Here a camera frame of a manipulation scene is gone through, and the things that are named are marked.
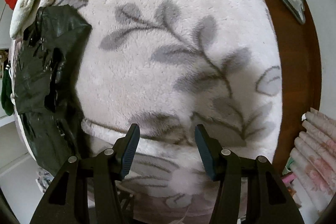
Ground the pink floral folded bedding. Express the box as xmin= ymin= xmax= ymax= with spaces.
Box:
xmin=287 ymin=108 xmax=335 ymax=213

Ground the black leather jacket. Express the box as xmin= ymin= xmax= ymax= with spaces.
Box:
xmin=14 ymin=5 xmax=91 ymax=175

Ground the white grey floral blanket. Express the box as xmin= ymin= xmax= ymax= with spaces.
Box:
xmin=10 ymin=0 xmax=283 ymax=224

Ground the dark green garment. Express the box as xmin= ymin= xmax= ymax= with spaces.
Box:
xmin=1 ymin=61 xmax=14 ymax=116

